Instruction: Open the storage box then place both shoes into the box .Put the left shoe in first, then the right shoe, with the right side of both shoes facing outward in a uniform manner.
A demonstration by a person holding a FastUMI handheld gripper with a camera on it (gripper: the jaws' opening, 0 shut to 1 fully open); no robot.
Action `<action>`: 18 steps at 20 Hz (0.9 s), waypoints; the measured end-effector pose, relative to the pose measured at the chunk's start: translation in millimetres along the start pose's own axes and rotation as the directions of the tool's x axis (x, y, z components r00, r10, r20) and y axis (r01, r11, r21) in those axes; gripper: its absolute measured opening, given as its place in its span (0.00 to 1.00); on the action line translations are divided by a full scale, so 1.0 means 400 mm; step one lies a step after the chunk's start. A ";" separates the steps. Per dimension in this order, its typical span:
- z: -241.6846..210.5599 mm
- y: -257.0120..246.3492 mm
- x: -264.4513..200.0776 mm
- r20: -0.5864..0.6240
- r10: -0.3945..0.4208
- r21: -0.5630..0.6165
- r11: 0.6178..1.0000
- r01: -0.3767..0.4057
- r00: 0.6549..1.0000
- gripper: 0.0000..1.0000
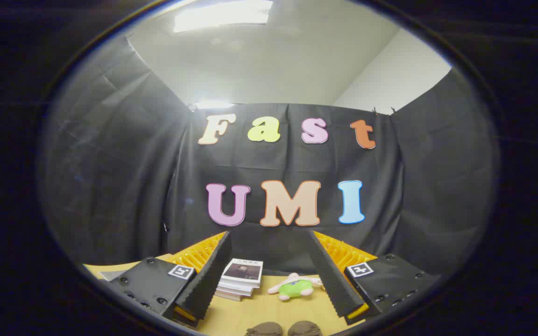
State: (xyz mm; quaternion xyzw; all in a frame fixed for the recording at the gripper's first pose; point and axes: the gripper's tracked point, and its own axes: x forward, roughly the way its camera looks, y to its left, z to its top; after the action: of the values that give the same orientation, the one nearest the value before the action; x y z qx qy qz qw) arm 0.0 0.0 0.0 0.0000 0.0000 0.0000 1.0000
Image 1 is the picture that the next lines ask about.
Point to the brown shoe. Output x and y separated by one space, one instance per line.
305 328
264 329

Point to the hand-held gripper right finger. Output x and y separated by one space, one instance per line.
332 275

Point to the black backdrop cloth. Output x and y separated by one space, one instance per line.
124 186

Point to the pale pink book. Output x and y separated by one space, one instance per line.
227 296

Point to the pink and green plush toy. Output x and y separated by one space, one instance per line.
292 288

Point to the white book with portrait cover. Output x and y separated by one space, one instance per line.
243 270

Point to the plain white book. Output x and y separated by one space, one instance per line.
234 289

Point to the ceiling light panel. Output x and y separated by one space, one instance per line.
222 14

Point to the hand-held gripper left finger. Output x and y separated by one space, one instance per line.
213 275

